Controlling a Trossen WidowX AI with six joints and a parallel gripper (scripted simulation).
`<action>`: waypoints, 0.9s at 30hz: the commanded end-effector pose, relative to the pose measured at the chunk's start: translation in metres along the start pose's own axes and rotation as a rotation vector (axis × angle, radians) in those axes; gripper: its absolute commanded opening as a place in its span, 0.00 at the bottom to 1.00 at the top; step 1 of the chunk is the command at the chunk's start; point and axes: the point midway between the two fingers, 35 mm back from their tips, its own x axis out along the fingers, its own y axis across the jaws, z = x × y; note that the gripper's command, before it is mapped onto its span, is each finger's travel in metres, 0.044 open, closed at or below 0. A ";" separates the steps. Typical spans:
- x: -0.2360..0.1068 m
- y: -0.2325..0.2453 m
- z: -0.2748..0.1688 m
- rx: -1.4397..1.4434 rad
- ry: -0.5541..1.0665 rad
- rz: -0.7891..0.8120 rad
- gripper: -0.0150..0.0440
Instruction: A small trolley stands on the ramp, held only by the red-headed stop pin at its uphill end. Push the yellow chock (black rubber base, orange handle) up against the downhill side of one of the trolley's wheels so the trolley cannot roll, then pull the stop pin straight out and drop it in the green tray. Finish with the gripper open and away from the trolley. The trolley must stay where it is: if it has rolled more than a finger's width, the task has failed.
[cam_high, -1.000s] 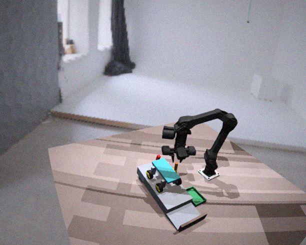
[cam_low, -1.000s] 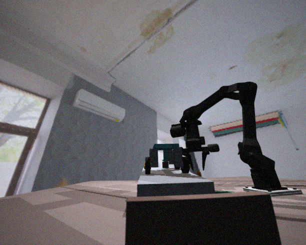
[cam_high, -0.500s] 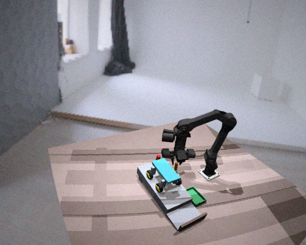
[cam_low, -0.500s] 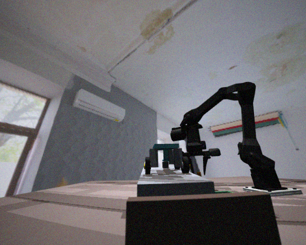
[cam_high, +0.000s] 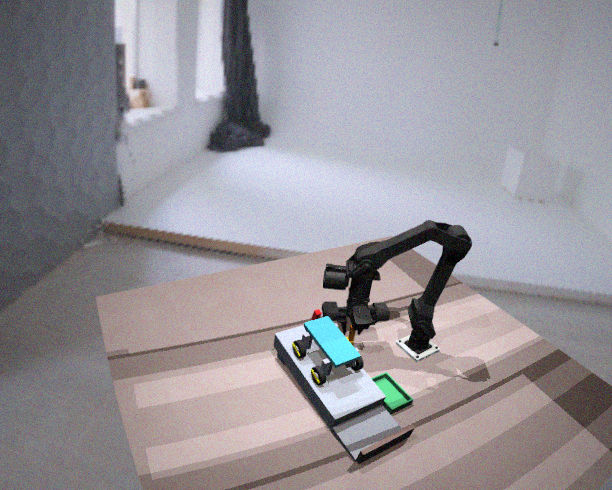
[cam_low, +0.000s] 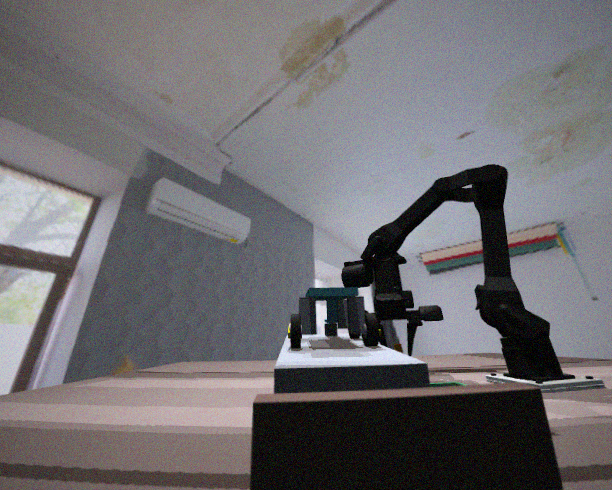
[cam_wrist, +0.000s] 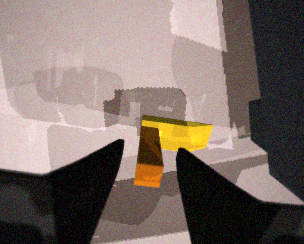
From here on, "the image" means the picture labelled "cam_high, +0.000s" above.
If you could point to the green tray floor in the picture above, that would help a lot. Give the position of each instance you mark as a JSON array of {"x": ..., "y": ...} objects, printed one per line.
[{"x": 393, "y": 396}]

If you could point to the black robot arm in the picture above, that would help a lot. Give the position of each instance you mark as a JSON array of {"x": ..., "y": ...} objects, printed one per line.
[{"x": 372, "y": 256}]

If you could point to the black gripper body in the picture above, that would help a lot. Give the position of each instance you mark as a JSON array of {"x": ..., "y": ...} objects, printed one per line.
[{"x": 331, "y": 309}]

